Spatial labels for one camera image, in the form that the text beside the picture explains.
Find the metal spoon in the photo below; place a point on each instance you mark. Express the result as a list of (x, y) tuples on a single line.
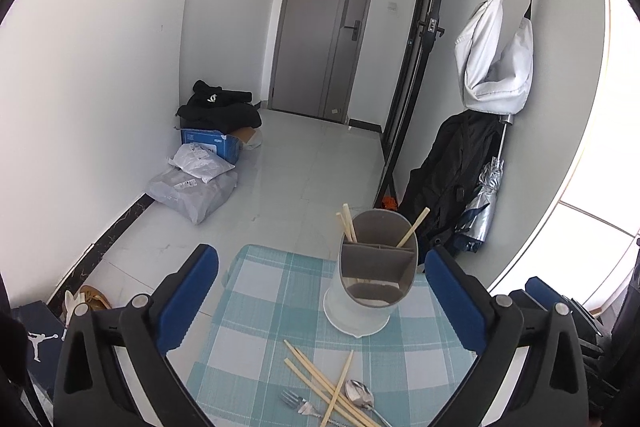
[(359, 394)]

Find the grey door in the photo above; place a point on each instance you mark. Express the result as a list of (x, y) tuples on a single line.
[(320, 32)]

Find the brown slipper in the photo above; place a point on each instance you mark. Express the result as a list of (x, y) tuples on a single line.
[(97, 299)]

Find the silver folded umbrella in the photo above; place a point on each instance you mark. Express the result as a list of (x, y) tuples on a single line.
[(480, 207)]

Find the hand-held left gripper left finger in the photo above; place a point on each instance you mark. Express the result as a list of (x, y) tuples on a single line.
[(192, 302)]

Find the small white plastic bag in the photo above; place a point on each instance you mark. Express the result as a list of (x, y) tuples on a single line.
[(254, 139)]

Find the metal fork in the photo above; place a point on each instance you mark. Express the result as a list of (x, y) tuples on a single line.
[(302, 407)]

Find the teal checkered tablecloth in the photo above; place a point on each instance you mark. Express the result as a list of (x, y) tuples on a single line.
[(260, 307)]

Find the grey plastic parcel bag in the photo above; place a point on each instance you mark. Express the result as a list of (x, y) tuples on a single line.
[(195, 194)]

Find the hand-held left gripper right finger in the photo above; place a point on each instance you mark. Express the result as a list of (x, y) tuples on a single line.
[(455, 302)]

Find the white hanging bag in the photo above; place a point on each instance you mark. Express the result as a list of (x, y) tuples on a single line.
[(495, 57)]

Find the white grey utensil holder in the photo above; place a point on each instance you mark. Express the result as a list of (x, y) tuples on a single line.
[(360, 312)]

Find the black shoe box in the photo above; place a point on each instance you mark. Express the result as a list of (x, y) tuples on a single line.
[(40, 342)]

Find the black metal door frame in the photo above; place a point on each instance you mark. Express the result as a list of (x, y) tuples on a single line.
[(425, 27)]

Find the white plastic parcel bag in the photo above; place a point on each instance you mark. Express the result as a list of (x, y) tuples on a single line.
[(200, 159)]

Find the pale bamboo chopstick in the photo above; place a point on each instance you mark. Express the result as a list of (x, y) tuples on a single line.
[(342, 382), (343, 227), (412, 228), (305, 379), (349, 223), (310, 364)]

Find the black hanging jacket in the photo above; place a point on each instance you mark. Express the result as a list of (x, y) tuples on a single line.
[(450, 167)]

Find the small orange object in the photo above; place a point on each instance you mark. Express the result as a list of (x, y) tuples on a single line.
[(390, 203)]

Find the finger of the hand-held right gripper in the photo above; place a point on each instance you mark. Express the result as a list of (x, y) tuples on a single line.
[(520, 299), (537, 287)]

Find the blue cardboard box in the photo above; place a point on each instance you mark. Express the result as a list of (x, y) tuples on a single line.
[(220, 144)]

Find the black clothes heap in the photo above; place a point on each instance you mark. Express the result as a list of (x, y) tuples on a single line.
[(220, 107)]

